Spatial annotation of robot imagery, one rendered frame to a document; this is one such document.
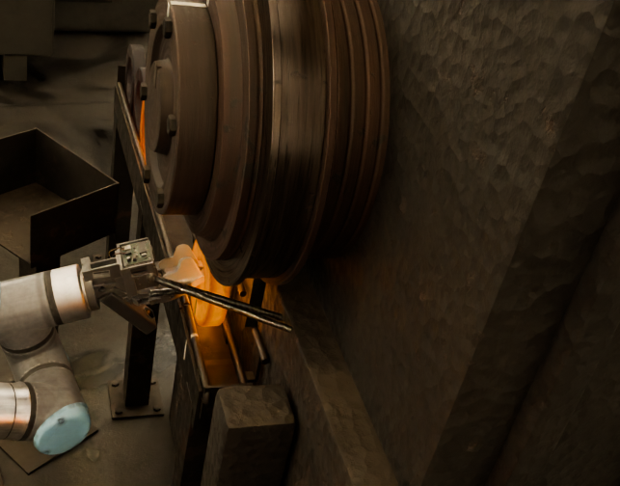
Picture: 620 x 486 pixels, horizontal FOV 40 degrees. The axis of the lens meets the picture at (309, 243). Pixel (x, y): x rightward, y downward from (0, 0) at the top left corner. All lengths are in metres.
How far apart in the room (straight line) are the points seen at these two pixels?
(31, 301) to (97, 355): 1.00
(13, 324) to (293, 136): 0.64
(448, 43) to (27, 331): 0.83
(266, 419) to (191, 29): 0.51
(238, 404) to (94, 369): 1.21
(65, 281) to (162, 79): 0.43
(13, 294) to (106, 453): 0.82
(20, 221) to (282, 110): 0.97
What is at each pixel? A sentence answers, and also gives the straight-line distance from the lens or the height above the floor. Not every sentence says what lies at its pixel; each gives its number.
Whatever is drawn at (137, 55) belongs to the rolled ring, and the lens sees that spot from 2.25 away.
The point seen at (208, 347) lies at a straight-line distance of 1.43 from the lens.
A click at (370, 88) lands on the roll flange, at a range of 1.00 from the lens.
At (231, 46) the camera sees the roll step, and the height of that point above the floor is 1.25.
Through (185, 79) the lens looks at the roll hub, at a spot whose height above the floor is 1.21.
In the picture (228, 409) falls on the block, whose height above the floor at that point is 0.80.
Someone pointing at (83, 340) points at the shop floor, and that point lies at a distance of 2.41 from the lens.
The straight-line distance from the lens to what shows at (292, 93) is 0.93.
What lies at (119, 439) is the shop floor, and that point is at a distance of 2.16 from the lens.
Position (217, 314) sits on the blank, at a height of 0.73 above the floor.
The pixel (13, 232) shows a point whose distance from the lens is 1.76.
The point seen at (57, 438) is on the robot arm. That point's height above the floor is 0.58.
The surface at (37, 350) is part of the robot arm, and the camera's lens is 1.45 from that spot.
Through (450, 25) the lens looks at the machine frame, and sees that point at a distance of 0.88.
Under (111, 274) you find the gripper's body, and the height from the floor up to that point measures 0.77.
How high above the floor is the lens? 1.62
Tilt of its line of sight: 34 degrees down
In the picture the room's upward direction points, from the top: 13 degrees clockwise
